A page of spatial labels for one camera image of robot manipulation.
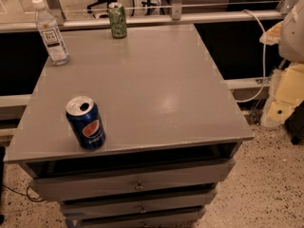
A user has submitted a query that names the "white cable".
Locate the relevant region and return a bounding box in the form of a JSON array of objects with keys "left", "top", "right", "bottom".
[{"left": 236, "top": 9, "right": 268, "bottom": 104}]

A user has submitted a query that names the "grey drawer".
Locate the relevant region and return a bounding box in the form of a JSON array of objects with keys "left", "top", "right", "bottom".
[
  {"left": 66, "top": 206, "right": 205, "bottom": 228},
  {"left": 60, "top": 187, "right": 217, "bottom": 220},
  {"left": 30, "top": 158, "right": 236, "bottom": 201}
]

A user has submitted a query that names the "bottom grey drawer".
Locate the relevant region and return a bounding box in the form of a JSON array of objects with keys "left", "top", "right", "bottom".
[{"left": 66, "top": 206, "right": 205, "bottom": 228}]

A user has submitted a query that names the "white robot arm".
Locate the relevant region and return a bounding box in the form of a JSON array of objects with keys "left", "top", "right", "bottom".
[{"left": 259, "top": 0, "right": 304, "bottom": 127}]

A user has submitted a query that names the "grey drawer cabinet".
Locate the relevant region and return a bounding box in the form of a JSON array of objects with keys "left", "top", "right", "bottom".
[{"left": 4, "top": 24, "right": 256, "bottom": 228}]

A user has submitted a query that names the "blue pepsi can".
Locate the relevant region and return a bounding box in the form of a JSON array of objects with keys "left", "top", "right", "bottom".
[{"left": 66, "top": 96, "right": 105, "bottom": 150}]

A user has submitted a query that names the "metal railing frame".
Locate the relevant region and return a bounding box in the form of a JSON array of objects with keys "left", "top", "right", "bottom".
[{"left": 0, "top": 0, "right": 298, "bottom": 32}]

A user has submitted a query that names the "clear plastic water bottle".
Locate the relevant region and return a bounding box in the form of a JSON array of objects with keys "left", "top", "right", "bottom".
[{"left": 31, "top": 0, "right": 69, "bottom": 65}]

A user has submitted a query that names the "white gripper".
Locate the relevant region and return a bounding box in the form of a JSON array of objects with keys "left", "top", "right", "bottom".
[{"left": 259, "top": 22, "right": 304, "bottom": 127}]

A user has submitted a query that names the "green soda can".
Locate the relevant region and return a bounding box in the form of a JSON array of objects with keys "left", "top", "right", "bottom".
[{"left": 108, "top": 2, "right": 127, "bottom": 39}]

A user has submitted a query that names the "top grey drawer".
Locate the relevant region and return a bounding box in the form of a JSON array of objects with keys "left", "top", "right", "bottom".
[{"left": 30, "top": 158, "right": 236, "bottom": 201}]

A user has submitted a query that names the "black floor cable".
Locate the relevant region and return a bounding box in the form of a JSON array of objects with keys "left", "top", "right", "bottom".
[{"left": 1, "top": 184, "right": 46, "bottom": 203}]

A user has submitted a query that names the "middle grey drawer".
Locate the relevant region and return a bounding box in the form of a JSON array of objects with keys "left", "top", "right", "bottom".
[{"left": 60, "top": 187, "right": 217, "bottom": 220}]

